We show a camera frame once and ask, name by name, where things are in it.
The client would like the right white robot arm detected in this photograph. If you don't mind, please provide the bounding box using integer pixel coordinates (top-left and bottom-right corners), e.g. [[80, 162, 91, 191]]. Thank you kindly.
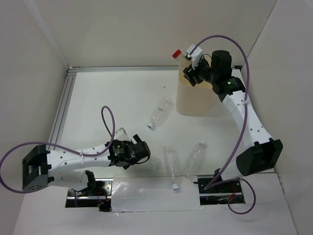
[[183, 50, 283, 192]]

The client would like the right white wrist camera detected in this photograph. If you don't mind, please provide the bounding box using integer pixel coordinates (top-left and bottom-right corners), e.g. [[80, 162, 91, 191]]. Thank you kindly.
[[186, 44, 203, 69]]

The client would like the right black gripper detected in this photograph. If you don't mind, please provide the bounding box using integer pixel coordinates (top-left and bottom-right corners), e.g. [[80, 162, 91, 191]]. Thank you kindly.
[[182, 56, 218, 87]]

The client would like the clear bottle centre vertical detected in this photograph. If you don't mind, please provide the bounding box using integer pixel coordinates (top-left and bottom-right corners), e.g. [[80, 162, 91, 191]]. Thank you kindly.
[[162, 145, 180, 192]]

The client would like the aluminium frame rail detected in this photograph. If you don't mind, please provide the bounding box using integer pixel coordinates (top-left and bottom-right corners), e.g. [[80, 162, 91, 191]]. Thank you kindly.
[[47, 65, 242, 150]]

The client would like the clear bottle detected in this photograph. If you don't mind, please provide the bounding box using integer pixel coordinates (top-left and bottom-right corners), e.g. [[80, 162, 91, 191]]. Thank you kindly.
[[147, 97, 173, 130], [182, 141, 207, 176], [135, 156, 160, 171]]

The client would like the red cap labelled bottle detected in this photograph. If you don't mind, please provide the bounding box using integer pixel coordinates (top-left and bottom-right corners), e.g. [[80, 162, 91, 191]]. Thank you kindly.
[[172, 49, 192, 71]]

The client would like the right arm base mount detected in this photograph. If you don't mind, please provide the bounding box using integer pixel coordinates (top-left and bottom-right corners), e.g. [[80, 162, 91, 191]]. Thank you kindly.
[[192, 168, 245, 206]]

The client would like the beige plastic bin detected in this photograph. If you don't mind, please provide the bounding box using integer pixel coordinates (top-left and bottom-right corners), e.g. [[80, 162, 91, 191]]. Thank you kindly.
[[176, 70, 216, 116]]

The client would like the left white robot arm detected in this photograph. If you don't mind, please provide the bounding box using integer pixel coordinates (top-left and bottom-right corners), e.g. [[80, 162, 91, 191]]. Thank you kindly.
[[22, 129, 151, 195]]

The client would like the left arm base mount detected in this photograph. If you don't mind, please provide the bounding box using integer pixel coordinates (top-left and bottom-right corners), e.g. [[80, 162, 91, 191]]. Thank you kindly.
[[65, 178, 113, 212]]

